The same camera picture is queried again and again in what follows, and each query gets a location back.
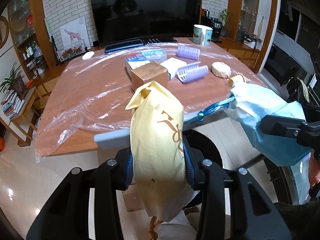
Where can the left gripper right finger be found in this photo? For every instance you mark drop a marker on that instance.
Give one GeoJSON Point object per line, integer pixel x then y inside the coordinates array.
{"type": "Point", "coordinates": [253, 215]}

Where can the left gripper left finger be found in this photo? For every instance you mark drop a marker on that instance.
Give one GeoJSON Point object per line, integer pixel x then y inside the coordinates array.
{"type": "Point", "coordinates": [84, 205]}

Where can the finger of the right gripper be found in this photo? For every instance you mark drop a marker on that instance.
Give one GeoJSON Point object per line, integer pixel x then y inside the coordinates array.
{"type": "Point", "coordinates": [282, 126]}

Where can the blue paper bag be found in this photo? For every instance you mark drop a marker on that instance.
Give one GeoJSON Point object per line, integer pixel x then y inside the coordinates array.
{"type": "Point", "coordinates": [251, 103]}

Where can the purple hair roller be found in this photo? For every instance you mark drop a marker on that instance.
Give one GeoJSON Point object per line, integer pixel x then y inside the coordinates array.
{"type": "Point", "coordinates": [188, 52]}
{"type": "Point", "coordinates": [192, 72]}

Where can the brown cardboard box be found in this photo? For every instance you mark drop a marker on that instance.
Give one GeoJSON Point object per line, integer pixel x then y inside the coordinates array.
{"type": "Point", "coordinates": [152, 71]}

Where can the blue white medicine box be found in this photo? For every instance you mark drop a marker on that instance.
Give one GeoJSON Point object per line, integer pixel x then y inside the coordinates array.
{"type": "Point", "coordinates": [135, 61]}

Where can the cream crumpled paper ball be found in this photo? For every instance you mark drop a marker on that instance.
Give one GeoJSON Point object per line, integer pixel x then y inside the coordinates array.
{"type": "Point", "coordinates": [221, 70]}

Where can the wooden side stand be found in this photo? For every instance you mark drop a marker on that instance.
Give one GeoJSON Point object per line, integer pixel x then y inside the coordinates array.
{"type": "Point", "coordinates": [24, 125]}

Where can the green plant by window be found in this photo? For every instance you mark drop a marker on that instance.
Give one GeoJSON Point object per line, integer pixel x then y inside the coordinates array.
{"type": "Point", "coordinates": [224, 18]}

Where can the teal patterned mug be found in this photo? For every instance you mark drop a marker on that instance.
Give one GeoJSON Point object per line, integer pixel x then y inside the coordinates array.
{"type": "Point", "coordinates": [202, 34]}

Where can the clear plastic case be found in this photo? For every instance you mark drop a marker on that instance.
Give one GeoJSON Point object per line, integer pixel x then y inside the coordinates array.
{"type": "Point", "coordinates": [158, 55]}

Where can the black keyboard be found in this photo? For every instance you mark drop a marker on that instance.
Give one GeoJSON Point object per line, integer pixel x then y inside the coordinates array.
{"type": "Point", "coordinates": [156, 40]}

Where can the potted plant on stand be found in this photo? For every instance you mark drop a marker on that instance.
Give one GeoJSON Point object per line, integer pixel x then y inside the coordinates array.
{"type": "Point", "coordinates": [15, 82]}

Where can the white mouse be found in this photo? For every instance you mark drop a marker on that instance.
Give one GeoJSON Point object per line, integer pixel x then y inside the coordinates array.
{"type": "Point", "coordinates": [88, 55]}

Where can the black television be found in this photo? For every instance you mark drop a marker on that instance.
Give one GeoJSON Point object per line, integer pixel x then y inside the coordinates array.
{"type": "Point", "coordinates": [121, 20]}

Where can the giraffe picture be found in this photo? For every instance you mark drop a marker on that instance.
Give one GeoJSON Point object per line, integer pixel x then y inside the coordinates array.
{"type": "Point", "coordinates": [75, 33]}

